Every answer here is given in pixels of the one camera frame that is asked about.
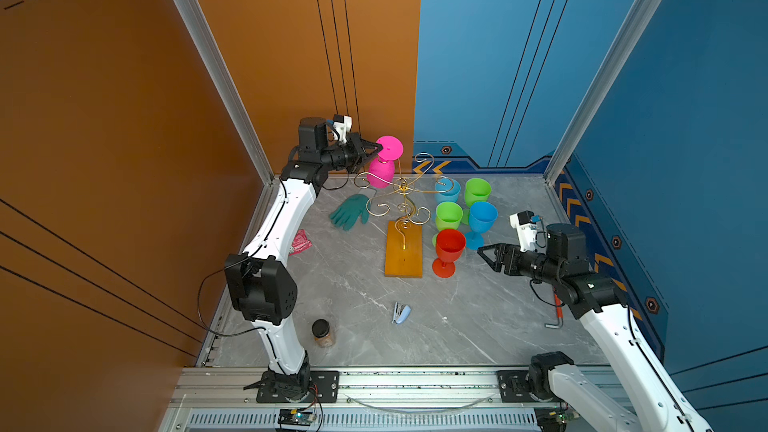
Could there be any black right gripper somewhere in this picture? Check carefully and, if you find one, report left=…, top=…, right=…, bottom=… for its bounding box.
left=476, top=243, right=563, bottom=286

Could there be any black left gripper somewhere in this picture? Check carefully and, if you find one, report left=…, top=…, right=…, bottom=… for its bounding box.
left=319, top=135, right=381, bottom=176

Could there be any magenta wine glass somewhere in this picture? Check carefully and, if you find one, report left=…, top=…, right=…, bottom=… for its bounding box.
left=367, top=136, right=404, bottom=189

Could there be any red wine glass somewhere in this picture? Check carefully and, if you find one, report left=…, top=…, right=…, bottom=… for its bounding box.
left=432, top=229, right=466, bottom=278

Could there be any green wine glass front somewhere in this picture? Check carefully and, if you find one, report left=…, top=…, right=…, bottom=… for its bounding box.
left=432, top=201, right=463, bottom=246

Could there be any green wine glass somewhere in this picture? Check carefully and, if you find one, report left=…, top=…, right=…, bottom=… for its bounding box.
left=461, top=178, right=492, bottom=225
left=432, top=201, right=463, bottom=246

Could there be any light blue wine glass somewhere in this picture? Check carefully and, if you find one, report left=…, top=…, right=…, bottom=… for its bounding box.
left=435, top=176, right=461, bottom=204

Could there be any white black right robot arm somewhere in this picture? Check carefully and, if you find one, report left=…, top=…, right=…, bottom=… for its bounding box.
left=477, top=223, right=711, bottom=431

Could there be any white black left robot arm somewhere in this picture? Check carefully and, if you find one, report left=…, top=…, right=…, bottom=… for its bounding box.
left=219, top=114, right=382, bottom=401

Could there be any orange wooden rack base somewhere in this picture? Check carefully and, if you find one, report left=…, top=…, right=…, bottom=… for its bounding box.
left=384, top=218, right=423, bottom=278

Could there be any teal rubber glove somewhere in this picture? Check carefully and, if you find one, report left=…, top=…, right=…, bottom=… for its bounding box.
left=329, top=194, right=369, bottom=231

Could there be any light blue stapler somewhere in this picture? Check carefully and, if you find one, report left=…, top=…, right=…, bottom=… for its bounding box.
left=392, top=302, right=412, bottom=325

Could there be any pink snack packet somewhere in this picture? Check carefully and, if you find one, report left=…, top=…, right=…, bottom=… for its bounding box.
left=289, top=229, right=313, bottom=256

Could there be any green circuit board right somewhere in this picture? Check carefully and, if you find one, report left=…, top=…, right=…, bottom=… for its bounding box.
left=534, top=408, right=580, bottom=432

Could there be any green circuit board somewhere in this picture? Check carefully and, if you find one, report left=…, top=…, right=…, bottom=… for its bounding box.
left=276, top=409, right=319, bottom=431
left=534, top=408, right=580, bottom=432

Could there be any brown jar black lid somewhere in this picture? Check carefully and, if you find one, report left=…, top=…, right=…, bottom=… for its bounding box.
left=311, top=319, right=335, bottom=348

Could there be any green circuit board left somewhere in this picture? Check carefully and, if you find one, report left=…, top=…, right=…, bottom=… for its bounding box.
left=276, top=409, right=319, bottom=431

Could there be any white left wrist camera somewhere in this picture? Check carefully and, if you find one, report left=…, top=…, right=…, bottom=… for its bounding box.
left=332, top=114, right=353, bottom=144

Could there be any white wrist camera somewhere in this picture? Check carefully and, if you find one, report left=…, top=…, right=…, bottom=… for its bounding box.
left=510, top=210, right=546, bottom=252
left=332, top=114, right=353, bottom=144

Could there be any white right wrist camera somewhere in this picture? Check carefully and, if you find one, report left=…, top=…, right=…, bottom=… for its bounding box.
left=510, top=210, right=546, bottom=252

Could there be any gold wire glass rack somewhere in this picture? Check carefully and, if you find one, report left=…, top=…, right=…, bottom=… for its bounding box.
left=354, top=152, right=437, bottom=250

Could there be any red handled hex key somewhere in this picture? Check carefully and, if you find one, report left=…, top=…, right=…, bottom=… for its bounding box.
left=544, top=293, right=564, bottom=330

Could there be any aluminium corner post left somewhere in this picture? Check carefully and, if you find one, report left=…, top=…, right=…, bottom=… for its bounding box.
left=173, top=0, right=274, bottom=185

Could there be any aluminium corner post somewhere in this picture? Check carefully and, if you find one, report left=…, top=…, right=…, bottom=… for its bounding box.
left=543, top=0, right=663, bottom=186
left=173, top=0, right=274, bottom=185

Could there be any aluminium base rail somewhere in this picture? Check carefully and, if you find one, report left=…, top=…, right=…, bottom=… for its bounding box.
left=170, top=364, right=688, bottom=432

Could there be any aluminium corner post right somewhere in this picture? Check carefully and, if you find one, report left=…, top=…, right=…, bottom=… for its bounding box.
left=543, top=0, right=663, bottom=186

